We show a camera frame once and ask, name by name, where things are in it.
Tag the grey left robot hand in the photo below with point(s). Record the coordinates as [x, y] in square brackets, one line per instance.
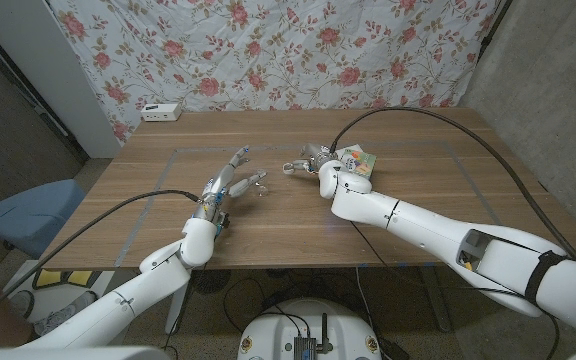
[220, 185]

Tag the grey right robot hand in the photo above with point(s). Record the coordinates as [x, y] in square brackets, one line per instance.
[315, 157]

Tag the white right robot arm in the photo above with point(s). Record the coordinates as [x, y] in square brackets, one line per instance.
[443, 235]

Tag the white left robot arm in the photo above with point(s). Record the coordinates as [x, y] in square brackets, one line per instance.
[143, 295]

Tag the colourful cardboard box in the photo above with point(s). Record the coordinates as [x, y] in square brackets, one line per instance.
[363, 162]

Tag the white power strip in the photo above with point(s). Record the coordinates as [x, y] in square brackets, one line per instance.
[160, 112]

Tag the black round perforated disc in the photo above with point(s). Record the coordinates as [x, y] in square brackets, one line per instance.
[215, 281]

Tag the floral backdrop cloth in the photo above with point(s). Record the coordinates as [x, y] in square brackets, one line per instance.
[268, 50]

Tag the white table leg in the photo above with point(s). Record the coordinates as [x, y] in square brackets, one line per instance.
[173, 315]

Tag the white robot torso base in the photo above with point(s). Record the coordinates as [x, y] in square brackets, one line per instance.
[273, 335]

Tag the yellow black floor mat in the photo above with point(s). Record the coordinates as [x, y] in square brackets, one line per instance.
[63, 277]

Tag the black antenna module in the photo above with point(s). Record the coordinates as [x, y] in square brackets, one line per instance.
[305, 347]

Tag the blue stool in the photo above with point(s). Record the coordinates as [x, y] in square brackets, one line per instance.
[33, 215]

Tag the grey table leg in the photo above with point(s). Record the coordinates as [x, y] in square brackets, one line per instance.
[435, 305]

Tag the grey sneaker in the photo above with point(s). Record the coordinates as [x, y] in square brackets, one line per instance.
[23, 300]
[63, 312]

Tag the white floor board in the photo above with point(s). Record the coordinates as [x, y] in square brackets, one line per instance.
[48, 295]

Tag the white partition panel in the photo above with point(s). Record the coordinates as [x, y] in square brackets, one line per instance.
[43, 60]

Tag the black backdrop pole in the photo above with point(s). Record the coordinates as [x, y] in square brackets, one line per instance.
[495, 30]

